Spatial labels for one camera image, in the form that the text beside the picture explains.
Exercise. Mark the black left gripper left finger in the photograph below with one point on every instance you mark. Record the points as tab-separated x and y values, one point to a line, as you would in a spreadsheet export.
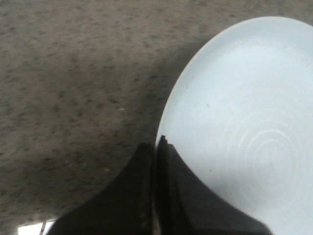
124	207

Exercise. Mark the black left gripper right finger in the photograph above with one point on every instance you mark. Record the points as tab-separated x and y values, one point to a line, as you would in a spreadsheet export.
186	206

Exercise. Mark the light blue round plate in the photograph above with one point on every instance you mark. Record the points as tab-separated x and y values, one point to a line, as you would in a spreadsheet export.
241	116

